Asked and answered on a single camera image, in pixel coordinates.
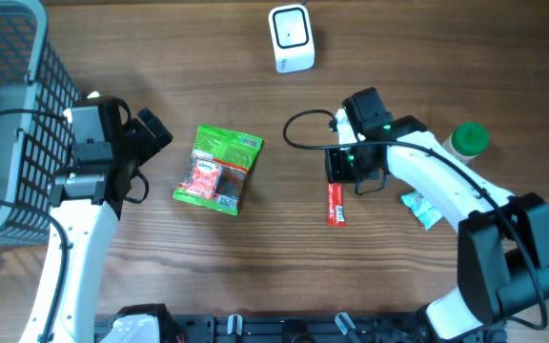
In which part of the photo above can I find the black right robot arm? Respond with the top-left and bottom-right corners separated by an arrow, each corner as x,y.
324,111 -> 549,340

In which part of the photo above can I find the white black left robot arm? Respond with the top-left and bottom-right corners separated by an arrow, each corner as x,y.
21,105 -> 173,342

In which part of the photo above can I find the green lid spice jar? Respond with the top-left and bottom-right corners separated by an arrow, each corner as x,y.
441,122 -> 489,164

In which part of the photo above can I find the red tube packet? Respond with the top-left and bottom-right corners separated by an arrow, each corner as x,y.
328,183 -> 346,227

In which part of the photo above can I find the grey plastic basket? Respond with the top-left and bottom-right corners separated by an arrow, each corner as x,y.
0,1 -> 80,245

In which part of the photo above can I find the green snack bag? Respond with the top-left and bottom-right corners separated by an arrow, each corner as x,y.
173,124 -> 263,215

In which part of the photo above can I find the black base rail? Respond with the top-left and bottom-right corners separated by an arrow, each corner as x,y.
93,312 -> 508,343

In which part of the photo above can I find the white red tissue packet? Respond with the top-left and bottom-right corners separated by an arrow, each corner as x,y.
186,158 -> 223,200

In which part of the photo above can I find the pale green wipes packet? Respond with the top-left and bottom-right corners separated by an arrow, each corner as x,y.
400,191 -> 443,231

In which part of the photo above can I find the white barcode scanner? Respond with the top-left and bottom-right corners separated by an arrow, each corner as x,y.
268,4 -> 315,74

